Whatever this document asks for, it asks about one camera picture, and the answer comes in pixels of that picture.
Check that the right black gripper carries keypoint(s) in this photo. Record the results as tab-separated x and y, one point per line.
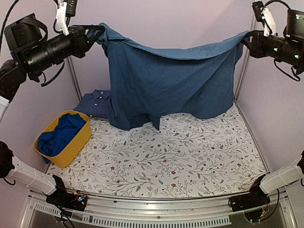
257	47

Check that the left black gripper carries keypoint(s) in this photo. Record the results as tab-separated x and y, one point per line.
80	37

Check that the teal blue t-shirt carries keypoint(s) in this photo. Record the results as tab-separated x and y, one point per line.
148	83

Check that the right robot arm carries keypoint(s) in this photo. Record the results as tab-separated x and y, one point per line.
273	105

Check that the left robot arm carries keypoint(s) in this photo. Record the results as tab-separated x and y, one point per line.
32	53

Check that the yellow laundry basket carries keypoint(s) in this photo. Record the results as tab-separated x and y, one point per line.
74	147

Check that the folded blue checkered shirt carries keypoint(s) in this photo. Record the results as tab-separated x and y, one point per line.
94	104

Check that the royal blue garment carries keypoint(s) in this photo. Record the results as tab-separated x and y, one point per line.
54	142

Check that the floral tablecloth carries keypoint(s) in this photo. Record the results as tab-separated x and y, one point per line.
186	158

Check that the right aluminium frame post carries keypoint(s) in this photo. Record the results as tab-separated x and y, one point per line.
240	72

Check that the aluminium frame post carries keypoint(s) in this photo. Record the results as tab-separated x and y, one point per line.
74	79
240	72

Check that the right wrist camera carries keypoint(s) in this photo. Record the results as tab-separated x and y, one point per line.
264	15

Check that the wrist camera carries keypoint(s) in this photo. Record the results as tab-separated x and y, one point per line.
264	15
65	10

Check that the left aluminium frame post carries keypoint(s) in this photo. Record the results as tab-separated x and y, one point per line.
74	79

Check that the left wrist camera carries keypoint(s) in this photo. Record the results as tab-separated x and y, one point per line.
65	10

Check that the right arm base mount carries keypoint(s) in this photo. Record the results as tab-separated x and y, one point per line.
256	197

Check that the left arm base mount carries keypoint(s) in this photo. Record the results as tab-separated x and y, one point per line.
63	199

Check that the front aluminium rail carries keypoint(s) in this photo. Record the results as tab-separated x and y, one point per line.
121	212

